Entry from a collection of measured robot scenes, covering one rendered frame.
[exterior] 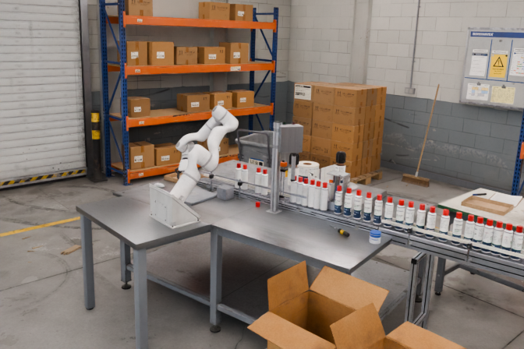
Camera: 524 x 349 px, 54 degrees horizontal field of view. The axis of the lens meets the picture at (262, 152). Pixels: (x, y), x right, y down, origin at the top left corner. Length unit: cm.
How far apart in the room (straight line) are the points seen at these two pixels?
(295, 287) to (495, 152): 584
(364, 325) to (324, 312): 37
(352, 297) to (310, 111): 552
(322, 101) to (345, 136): 61
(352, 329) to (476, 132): 616
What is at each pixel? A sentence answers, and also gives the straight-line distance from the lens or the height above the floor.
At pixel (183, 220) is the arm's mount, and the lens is 353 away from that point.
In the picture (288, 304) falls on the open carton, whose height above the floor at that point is 100.
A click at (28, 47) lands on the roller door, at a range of 733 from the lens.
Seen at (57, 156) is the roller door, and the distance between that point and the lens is 765.
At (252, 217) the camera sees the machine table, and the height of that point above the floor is 83.
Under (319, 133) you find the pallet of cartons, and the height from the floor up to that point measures 70.
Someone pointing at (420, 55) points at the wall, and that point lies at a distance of 828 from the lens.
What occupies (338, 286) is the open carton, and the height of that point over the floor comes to 106.
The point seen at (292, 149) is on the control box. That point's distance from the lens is 368.
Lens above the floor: 212
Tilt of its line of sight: 13 degrees down
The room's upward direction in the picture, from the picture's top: 2 degrees clockwise
